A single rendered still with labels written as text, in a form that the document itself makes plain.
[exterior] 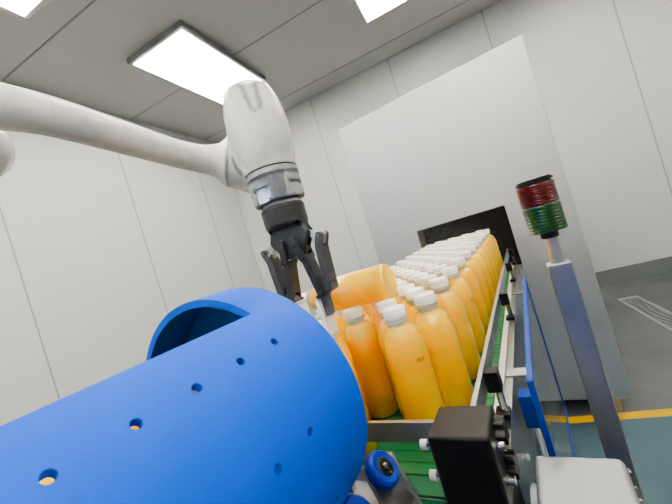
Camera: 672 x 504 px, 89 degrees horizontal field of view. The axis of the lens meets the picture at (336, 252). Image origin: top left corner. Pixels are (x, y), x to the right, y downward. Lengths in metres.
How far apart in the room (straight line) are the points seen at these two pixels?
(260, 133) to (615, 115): 4.53
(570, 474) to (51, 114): 0.89
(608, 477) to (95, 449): 0.57
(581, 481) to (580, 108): 4.42
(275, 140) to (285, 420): 0.41
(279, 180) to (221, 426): 0.39
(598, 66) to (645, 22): 0.52
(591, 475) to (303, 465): 0.43
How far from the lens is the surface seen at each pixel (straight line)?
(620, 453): 0.87
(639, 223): 4.88
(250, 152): 0.57
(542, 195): 0.71
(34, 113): 0.69
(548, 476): 0.63
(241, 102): 0.60
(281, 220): 0.55
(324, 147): 5.00
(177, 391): 0.27
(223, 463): 0.26
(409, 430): 0.55
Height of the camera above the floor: 1.24
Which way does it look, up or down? level
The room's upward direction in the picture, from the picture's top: 17 degrees counter-clockwise
